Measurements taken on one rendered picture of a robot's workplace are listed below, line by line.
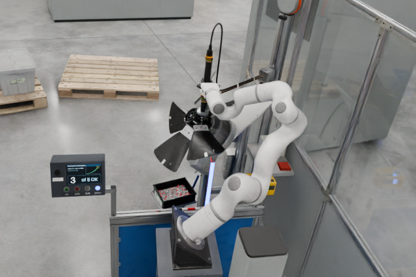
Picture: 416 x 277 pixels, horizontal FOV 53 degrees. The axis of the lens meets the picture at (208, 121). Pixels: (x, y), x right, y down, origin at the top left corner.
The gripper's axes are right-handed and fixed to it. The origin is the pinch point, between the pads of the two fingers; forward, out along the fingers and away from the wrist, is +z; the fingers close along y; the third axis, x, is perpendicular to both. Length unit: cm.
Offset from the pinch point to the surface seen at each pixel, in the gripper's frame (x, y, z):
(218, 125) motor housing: -33.1, 12.3, 4.4
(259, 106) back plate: -20.8, 37.8, 7.1
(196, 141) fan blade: -33.3, -5.0, -12.5
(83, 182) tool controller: -35, -68, -42
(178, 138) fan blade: -42.8, -12.4, 5.7
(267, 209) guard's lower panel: -129, 70, 24
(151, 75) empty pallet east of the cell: -137, -1, 292
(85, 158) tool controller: -26, -67, -35
